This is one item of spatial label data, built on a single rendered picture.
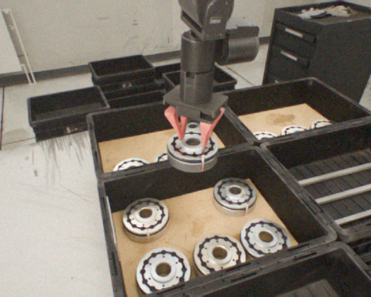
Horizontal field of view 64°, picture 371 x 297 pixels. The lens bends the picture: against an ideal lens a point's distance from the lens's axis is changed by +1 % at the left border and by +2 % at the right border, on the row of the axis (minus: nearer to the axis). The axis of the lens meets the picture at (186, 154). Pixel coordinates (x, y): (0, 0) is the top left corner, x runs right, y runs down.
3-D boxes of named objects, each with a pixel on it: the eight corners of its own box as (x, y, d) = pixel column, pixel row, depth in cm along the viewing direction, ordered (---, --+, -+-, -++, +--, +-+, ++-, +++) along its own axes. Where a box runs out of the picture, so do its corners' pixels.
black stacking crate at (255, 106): (250, 177, 83) (256, 145, 76) (210, 124, 105) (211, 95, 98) (364, 150, 93) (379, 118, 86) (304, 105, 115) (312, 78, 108)
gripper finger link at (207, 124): (189, 131, 62) (191, 89, 56) (221, 141, 60) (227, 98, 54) (174, 148, 57) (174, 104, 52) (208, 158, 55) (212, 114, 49)
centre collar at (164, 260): (153, 287, 53) (153, 285, 53) (148, 263, 57) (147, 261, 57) (179, 278, 54) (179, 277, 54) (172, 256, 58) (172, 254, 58)
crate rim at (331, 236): (118, 322, 44) (116, 314, 43) (97, 187, 67) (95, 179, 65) (338, 246, 55) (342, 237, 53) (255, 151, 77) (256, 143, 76)
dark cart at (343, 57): (289, 149, 227) (324, 24, 171) (255, 121, 259) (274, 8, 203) (348, 131, 246) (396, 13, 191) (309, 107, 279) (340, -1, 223)
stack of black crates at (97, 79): (107, 137, 215) (95, 78, 187) (99, 117, 236) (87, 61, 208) (160, 124, 228) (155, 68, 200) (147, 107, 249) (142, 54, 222)
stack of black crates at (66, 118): (54, 189, 173) (28, 124, 145) (49, 160, 194) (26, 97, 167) (121, 170, 186) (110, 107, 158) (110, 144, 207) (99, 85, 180)
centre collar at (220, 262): (213, 269, 56) (213, 267, 56) (203, 247, 60) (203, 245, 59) (236, 261, 57) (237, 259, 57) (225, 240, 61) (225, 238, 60)
